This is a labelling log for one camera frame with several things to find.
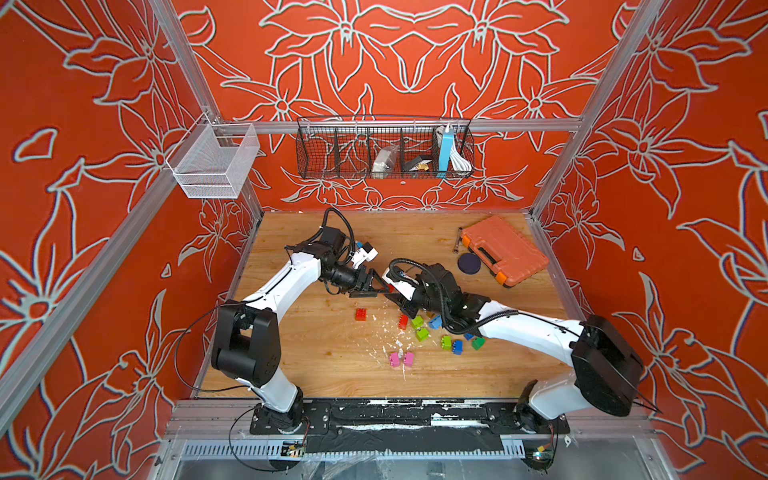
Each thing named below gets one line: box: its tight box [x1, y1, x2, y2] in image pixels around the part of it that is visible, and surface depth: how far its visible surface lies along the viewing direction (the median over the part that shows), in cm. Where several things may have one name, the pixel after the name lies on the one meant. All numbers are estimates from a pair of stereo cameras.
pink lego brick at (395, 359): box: [389, 352, 401, 367], surface depth 83 cm
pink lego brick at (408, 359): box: [403, 351, 415, 367], surface depth 83 cm
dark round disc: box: [457, 253, 481, 275], surface depth 106 cm
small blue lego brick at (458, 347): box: [452, 340, 464, 356], surface depth 85 cm
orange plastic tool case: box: [461, 215, 550, 288], surface depth 105 cm
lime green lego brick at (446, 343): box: [441, 335, 453, 351], surface depth 85 cm
